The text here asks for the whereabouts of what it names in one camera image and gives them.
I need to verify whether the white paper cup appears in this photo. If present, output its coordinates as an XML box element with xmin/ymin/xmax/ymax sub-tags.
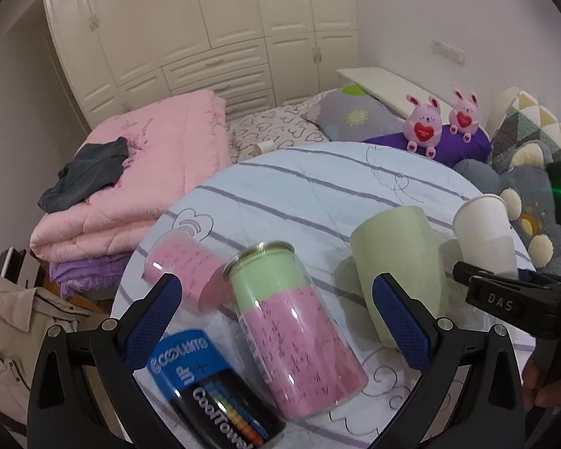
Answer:
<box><xmin>453</xmin><ymin>193</ymin><xmax>518</xmax><ymax>279</ymax></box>

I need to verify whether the pale green plastic cup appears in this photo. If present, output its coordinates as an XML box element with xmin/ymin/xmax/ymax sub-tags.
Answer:
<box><xmin>349</xmin><ymin>206</ymin><xmax>449</xmax><ymax>348</ymax></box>

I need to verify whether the beige jacket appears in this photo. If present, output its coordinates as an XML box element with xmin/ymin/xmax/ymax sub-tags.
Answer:
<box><xmin>0</xmin><ymin>276</ymin><xmax>105</xmax><ymax>426</ymax></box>

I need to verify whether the folded purple blanket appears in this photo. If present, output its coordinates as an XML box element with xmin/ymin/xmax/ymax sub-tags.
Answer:
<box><xmin>49</xmin><ymin>253</ymin><xmax>131</xmax><ymax>301</ymax></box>

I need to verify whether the grey plush toy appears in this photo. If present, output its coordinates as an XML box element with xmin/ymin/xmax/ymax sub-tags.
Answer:
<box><xmin>454</xmin><ymin>141</ymin><xmax>561</xmax><ymax>276</ymax></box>

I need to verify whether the blue black CoolTowel can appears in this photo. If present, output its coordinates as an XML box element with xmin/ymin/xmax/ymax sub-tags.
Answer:
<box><xmin>147</xmin><ymin>329</ymin><xmax>286</xmax><ymax>448</ymax></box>

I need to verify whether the pink green towel canister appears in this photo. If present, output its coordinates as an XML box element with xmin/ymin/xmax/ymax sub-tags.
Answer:
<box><xmin>224</xmin><ymin>240</ymin><xmax>368</xmax><ymax>419</ymax></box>

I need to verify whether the small pink clear canister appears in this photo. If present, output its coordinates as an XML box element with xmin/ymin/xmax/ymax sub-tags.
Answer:
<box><xmin>142</xmin><ymin>230</ymin><xmax>232</xmax><ymax>313</ymax></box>

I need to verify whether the purple cushion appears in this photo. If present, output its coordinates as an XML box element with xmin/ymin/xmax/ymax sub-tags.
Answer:
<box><xmin>365</xmin><ymin>125</ymin><xmax>490</xmax><ymax>168</ymax></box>

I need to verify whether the triangle pattern pillow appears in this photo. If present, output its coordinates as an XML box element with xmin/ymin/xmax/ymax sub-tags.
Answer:
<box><xmin>485</xmin><ymin>87</ymin><xmax>561</xmax><ymax>173</ymax></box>

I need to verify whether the right pink bunny plush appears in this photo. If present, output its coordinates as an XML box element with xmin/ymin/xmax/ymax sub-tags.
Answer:
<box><xmin>449</xmin><ymin>88</ymin><xmax>479</xmax><ymax>144</ymax></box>

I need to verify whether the pink bunny plush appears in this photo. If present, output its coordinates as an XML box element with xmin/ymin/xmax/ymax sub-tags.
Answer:
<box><xmin>449</xmin><ymin>88</ymin><xmax>479</xmax><ymax>144</ymax></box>
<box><xmin>402</xmin><ymin>94</ymin><xmax>443</xmax><ymax>159</ymax></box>

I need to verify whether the left pink bunny plush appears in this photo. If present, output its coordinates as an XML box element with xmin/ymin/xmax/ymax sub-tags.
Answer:
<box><xmin>402</xmin><ymin>94</ymin><xmax>443</xmax><ymax>159</ymax></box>

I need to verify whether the dark grey garment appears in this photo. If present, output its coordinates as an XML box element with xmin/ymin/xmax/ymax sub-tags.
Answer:
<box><xmin>37</xmin><ymin>137</ymin><xmax>129</xmax><ymax>214</ymax></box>

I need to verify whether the striped white table cloth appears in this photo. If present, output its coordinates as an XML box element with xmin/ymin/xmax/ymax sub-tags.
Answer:
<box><xmin>109</xmin><ymin>141</ymin><xmax>539</xmax><ymax>449</ymax></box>

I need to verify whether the folded pink quilt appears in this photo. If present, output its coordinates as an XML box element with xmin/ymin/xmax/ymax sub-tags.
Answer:
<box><xmin>30</xmin><ymin>89</ymin><xmax>231</xmax><ymax>263</ymax></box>

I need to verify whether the white bedside board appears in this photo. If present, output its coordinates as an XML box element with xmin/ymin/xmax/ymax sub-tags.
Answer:
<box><xmin>336</xmin><ymin>67</ymin><xmax>452</xmax><ymax>124</ymax></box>

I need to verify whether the grey flower pillow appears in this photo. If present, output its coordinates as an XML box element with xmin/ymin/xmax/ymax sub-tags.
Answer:
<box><xmin>302</xmin><ymin>84</ymin><xmax>402</xmax><ymax>142</ymax></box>

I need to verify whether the heart pattern bed sheet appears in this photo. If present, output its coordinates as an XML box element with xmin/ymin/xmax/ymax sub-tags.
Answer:
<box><xmin>227</xmin><ymin>100</ymin><xmax>329</xmax><ymax>164</ymax></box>

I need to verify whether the cream white wardrobe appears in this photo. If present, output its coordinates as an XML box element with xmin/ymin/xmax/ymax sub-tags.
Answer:
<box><xmin>43</xmin><ymin>0</ymin><xmax>358</xmax><ymax>126</ymax></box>

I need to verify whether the white wall socket strip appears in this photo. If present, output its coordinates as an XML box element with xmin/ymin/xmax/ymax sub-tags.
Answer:
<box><xmin>430</xmin><ymin>41</ymin><xmax>466</xmax><ymax>66</ymax></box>

